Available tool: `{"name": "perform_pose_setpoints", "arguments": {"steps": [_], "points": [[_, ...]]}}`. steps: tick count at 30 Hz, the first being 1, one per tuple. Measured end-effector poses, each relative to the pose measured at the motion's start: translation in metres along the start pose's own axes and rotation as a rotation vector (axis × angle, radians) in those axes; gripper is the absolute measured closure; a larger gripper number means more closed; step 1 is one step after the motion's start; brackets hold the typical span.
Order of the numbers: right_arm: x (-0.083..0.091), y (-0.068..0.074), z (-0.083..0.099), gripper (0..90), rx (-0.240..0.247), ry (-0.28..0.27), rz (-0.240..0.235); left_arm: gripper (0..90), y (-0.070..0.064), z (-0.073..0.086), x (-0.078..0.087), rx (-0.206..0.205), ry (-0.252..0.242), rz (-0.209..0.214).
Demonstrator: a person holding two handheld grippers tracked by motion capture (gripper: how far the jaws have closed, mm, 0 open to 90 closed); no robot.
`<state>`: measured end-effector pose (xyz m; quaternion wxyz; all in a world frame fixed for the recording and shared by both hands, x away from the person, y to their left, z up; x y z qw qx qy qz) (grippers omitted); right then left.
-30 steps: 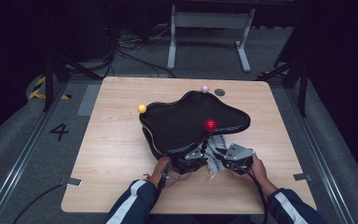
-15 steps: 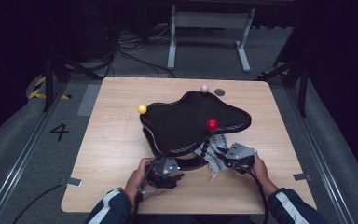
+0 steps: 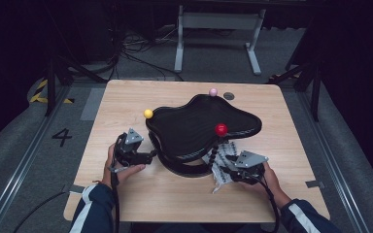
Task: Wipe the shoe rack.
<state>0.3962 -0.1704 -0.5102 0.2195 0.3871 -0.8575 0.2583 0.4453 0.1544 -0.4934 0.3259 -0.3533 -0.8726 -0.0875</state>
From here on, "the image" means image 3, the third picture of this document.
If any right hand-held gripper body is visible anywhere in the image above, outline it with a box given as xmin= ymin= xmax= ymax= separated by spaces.
xmin=230 ymin=150 xmax=270 ymax=185

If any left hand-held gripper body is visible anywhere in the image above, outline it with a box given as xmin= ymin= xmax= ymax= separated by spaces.
xmin=114 ymin=127 xmax=145 ymax=168

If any white patterned cloth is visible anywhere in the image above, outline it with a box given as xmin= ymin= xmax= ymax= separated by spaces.
xmin=201 ymin=141 xmax=241 ymax=194

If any black wavy tray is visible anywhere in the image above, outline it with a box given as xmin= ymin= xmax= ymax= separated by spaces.
xmin=143 ymin=87 xmax=263 ymax=179

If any person's left hand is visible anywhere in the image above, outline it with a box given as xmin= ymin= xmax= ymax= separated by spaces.
xmin=101 ymin=143 xmax=146 ymax=188

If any person's right hand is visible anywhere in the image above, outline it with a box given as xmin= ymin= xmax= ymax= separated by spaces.
xmin=240 ymin=162 xmax=284 ymax=199

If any grey tape piece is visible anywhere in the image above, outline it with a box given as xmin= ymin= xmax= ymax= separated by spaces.
xmin=305 ymin=180 xmax=325 ymax=189
xmin=61 ymin=183 xmax=87 ymax=196

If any black metal stand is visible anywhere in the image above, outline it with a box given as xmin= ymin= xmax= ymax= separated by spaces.
xmin=270 ymin=61 xmax=324 ymax=122

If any black tripod stand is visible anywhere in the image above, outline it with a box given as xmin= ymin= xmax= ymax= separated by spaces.
xmin=43 ymin=54 xmax=109 ymax=117

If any yellow black floor tape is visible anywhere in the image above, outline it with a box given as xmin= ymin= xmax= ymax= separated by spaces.
xmin=29 ymin=79 xmax=76 ymax=105

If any right hand-held gripper cable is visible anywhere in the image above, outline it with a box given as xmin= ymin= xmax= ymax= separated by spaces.
xmin=254 ymin=176 xmax=282 ymax=233

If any hand-held gripper cable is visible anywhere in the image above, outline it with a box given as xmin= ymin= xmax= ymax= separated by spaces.
xmin=109 ymin=134 xmax=121 ymax=233
xmin=254 ymin=176 xmax=282 ymax=233

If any left hand-held gripper cable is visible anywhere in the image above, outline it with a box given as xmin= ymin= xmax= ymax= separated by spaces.
xmin=109 ymin=134 xmax=121 ymax=233

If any metal floor rail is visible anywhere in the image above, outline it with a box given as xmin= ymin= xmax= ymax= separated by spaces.
xmin=294 ymin=90 xmax=372 ymax=233
xmin=0 ymin=84 xmax=73 ymax=233

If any black floor cable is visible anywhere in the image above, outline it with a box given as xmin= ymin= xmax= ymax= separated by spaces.
xmin=13 ymin=191 xmax=69 ymax=233

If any bundle of black floor cables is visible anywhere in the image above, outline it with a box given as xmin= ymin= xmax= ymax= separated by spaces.
xmin=110 ymin=28 xmax=184 ymax=82

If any grey metal table frame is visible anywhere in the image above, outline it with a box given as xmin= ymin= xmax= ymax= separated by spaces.
xmin=175 ymin=4 xmax=267 ymax=76

